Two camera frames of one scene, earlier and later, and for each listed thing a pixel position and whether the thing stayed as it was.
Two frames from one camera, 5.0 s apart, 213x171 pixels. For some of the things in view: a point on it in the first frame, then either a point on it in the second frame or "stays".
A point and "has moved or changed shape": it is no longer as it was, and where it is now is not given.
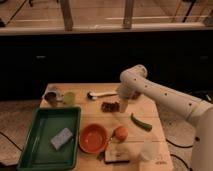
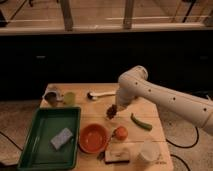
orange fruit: [121, 133] stays
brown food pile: [110, 107] has moved or changed shape
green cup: [69, 98] stays
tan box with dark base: [116, 156] stays
